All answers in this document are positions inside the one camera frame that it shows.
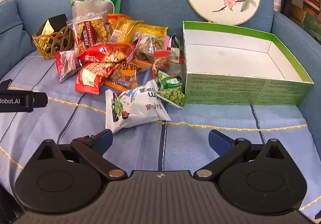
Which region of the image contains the blue cushion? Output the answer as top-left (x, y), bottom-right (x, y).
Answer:
top-left (0, 0), bottom-right (36, 76)

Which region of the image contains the red cracker snack packet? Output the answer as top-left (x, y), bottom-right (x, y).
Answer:
top-left (76, 42), bottom-right (137, 64)

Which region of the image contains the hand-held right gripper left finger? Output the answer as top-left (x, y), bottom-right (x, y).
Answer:
top-left (38, 129), bottom-right (127, 181)

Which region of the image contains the black gold gift box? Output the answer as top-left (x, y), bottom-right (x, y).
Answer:
top-left (38, 14), bottom-right (68, 39)

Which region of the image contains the green cardboard box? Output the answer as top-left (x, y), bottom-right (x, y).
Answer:
top-left (183, 21), bottom-right (314, 106)

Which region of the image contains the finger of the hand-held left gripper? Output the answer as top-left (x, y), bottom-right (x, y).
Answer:
top-left (33, 92), bottom-right (48, 108)

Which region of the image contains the light blue striped blanket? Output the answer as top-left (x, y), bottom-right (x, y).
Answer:
top-left (0, 49), bottom-right (321, 214)

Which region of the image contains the green paper box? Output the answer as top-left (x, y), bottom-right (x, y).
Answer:
top-left (291, 4), bottom-right (321, 41)

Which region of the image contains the orange barcode snack packet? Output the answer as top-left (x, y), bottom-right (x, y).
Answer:
top-left (109, 19), bottom-right (144, 44)

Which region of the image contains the plain orange snack packet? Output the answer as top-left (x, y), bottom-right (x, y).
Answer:
top-left (107, 13), bottom-right (133, 29)

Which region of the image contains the clear brown label snack packet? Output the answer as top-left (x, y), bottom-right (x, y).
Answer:
top-left (66, 10), bottom-right (109, 55)

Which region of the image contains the green pea snack packet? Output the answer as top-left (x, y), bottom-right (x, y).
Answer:
top-left (156, 70), bottom-right (186, 109)

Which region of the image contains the white cartoon snack packet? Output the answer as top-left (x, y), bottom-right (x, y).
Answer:
top-left (105, 80), bottom-right (172, 134)

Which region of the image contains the yellow snack packet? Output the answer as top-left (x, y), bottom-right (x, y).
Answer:
top-left (132, 24), bottom-right (169, 47)

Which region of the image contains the red white label snack packet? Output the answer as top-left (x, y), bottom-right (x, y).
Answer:
top-left (74, 61), bottom-right (119, 95)

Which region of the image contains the orange fried twist snack packet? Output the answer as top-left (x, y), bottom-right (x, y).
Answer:
top-left (104, 59), bottom-right (154, 92)

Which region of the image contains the red dark picture snack packet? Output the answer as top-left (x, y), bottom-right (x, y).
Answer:
top-left (55, 49), bottom-right (84, 84)

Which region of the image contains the pink black snack packet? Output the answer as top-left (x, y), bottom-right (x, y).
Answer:
top-left (164, 34), bottom-right (185, 64)

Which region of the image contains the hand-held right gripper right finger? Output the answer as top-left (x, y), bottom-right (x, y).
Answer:
top-left (194, 129), bottom-right (285, 181)

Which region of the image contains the stack of books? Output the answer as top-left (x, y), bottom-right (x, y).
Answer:
top-left (302, 0), bottom-right (321, 17)

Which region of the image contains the pink edged clear snack packet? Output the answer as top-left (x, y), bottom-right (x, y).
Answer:
top-left (136, 34), bottom-right (171, 62)

